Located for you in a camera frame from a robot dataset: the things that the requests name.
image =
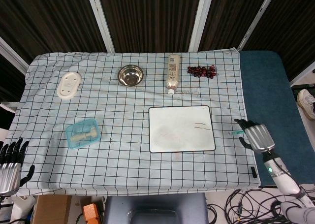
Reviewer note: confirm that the white drawing board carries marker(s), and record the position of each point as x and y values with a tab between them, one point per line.
177	130

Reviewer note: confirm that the brown cardboard box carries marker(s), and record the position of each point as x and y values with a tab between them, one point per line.
53	209

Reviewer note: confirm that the blue padded table cover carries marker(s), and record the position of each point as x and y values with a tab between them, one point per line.
270	98

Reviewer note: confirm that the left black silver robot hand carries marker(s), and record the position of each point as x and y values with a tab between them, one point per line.
9	174

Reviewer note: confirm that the cream oval soap dish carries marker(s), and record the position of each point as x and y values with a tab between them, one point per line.
69	85

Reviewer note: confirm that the white sneaker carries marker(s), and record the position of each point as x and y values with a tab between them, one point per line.
306	103

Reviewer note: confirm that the bunch of red grapes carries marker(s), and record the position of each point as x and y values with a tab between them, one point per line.
201	71

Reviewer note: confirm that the grey robot base seat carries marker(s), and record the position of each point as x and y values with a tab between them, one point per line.
155	206

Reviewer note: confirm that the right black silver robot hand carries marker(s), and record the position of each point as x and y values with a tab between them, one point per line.
259	137

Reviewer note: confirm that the small black clip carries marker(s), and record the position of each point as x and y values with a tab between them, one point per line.
253	171

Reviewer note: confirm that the cream object inside container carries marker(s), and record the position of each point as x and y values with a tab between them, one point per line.
82	136

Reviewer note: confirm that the stainless steel bowl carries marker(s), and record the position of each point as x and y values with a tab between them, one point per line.
130	75

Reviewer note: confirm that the orange plastic device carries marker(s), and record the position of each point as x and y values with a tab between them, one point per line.
92	213

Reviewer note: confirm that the white screen frame post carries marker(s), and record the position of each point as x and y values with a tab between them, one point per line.
101	19
304	72
12	54
200	19
256	19

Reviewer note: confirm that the clear container with blue lid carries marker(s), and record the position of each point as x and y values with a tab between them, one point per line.
82	134

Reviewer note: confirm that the beige squeeze bottle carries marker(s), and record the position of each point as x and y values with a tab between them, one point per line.
173	72

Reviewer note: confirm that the green marker pen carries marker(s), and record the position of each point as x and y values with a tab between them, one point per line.
235	133

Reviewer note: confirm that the checkered white tablecloth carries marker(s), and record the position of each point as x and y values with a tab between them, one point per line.
123	105

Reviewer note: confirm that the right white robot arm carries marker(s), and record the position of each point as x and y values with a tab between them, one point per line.
285	179

